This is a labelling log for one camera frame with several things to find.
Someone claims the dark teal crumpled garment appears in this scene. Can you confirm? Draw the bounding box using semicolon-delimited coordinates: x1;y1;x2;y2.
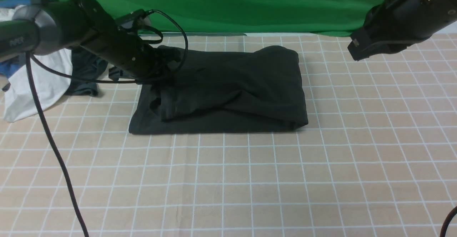
65;48;108;97

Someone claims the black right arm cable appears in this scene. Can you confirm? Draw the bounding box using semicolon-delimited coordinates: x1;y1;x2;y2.
439;206;457;237

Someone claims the blue crumpled garment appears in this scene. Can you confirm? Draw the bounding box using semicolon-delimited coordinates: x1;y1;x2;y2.
0;0;32;78

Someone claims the green backdrop cloth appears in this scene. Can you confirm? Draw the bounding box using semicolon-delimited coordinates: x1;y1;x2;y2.
0;0;397;37

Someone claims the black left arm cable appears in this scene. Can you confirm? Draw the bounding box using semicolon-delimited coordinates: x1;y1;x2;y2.
25;0;189;237

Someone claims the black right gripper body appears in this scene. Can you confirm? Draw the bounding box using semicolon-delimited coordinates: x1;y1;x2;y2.
347;5;418;61

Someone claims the white crumpled shirt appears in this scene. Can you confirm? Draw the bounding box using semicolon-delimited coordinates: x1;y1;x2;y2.
0;6;74;122

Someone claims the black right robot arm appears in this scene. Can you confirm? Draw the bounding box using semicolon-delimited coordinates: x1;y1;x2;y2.
348;0;457;61

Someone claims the beige checkered tablecloth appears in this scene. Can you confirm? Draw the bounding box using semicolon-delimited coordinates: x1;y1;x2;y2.
0;34;457;237

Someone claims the dark gray long-sleeve shirt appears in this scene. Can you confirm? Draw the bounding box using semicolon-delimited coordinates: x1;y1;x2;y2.
128;46;308;135

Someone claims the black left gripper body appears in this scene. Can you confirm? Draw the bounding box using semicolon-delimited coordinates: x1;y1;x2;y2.
107;44;182;86

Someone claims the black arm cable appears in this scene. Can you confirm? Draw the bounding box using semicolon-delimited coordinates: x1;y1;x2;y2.
25;0;189;237
439;206;457;237

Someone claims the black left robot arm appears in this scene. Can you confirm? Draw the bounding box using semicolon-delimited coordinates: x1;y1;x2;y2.
0;0;189;84

